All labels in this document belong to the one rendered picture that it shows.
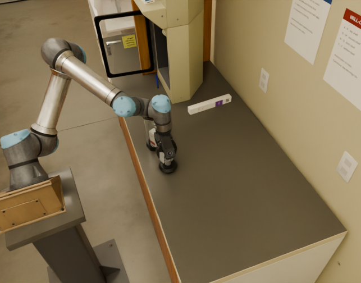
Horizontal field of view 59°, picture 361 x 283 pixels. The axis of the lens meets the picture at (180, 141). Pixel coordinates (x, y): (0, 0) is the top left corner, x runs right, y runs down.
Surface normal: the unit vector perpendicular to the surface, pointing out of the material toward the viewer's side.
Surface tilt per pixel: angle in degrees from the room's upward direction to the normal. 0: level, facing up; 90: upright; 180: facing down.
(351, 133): 90
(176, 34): 90
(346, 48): 90
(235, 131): 0
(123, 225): 0
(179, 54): 90
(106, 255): 0
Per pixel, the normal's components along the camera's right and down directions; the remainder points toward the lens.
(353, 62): -0.94, 0.25
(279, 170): -0.04, -0.71
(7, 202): 0.37, 0.65
